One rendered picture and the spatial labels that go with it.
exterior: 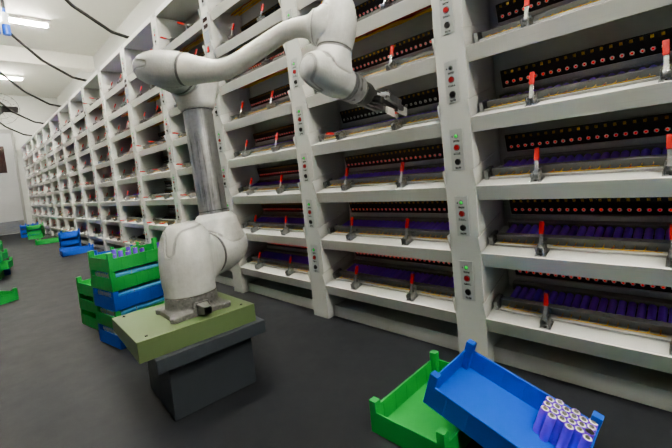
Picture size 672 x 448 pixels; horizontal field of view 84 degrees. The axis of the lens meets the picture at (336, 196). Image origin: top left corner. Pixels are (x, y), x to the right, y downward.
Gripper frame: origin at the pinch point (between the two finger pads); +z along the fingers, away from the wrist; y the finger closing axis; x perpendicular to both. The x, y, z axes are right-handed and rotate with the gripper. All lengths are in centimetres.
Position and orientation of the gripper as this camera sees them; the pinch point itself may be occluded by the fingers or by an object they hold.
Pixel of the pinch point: (396, 110)
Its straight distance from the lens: 134.3
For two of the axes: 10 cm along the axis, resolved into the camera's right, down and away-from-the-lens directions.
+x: 0.8, -9.9, 1.1
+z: 7.0, 1.4, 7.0
